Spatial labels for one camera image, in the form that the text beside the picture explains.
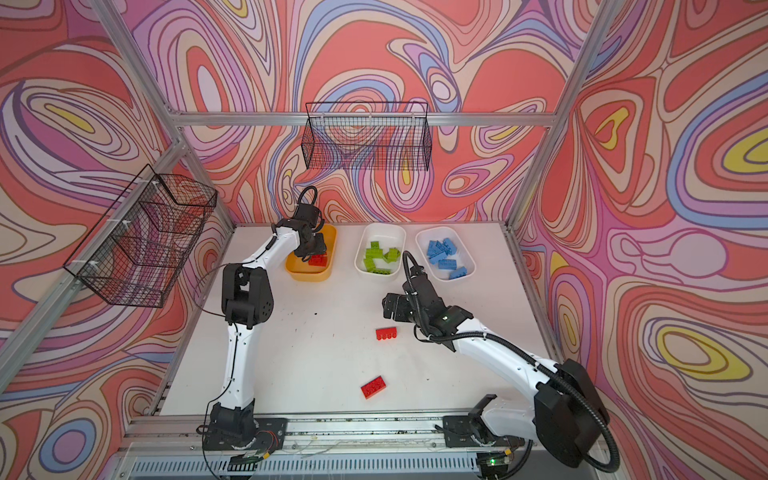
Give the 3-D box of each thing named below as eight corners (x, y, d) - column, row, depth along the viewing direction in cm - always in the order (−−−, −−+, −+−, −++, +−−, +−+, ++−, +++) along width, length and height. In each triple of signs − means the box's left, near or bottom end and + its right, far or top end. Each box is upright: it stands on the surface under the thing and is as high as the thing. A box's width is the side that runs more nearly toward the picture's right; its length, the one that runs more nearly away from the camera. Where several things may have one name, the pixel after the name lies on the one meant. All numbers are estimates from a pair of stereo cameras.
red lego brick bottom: (366, 399, 81) (365, 398, 79) (360, 389, 83) (360, 387, 81) (386, 387, 83) (386, 385, 81) (381, 377, 85) (380, 374, 83)
